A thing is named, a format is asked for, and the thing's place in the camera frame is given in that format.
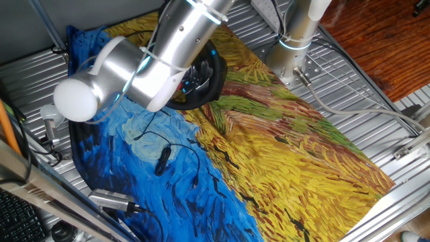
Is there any black steering wheel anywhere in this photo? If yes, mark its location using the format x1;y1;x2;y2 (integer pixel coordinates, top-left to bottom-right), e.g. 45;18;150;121
165;40;228;111

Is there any painted wheatfield cloth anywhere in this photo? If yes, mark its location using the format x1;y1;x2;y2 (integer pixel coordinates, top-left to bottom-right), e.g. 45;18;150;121
66;9;396;242

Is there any black round knob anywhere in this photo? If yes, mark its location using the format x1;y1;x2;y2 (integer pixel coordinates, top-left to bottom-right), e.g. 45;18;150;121
50;220;79;242

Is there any orange pole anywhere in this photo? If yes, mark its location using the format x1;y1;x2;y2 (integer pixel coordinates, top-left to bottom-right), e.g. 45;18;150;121
0;99;23;156

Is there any black keyboard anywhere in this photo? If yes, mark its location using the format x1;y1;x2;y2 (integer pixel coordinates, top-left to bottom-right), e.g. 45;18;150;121
0;188;48;242

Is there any white blue shoe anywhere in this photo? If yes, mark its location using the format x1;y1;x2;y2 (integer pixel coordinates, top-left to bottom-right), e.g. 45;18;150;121
400;231;430;242

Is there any black desk object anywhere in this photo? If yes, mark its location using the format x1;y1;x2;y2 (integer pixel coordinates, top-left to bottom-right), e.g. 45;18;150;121
412;0;430;17

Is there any black usb cable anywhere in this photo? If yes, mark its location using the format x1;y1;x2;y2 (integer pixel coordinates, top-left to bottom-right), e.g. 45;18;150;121
133;112;202;189

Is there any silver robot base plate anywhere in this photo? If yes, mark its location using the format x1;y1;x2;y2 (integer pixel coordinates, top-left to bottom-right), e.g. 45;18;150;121
258;40;323;88

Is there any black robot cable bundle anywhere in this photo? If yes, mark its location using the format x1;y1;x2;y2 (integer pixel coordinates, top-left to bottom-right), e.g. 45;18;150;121
270;0;287;38

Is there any black camera cable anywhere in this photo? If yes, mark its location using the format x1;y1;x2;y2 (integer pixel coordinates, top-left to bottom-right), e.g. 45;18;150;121
134;205;165;242

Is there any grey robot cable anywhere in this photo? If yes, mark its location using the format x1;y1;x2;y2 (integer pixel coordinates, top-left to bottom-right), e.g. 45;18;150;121
292;66;427;134

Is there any aluminium frame bar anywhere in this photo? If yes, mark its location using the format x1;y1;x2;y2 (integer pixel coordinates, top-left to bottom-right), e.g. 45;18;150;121
0;139;138;242

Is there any aluminium corner bracket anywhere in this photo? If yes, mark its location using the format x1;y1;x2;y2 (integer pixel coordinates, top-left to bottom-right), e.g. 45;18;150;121
392;145;413;161

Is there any aluminium post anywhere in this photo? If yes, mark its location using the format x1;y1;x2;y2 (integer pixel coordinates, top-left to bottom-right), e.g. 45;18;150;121
28;0;68;52

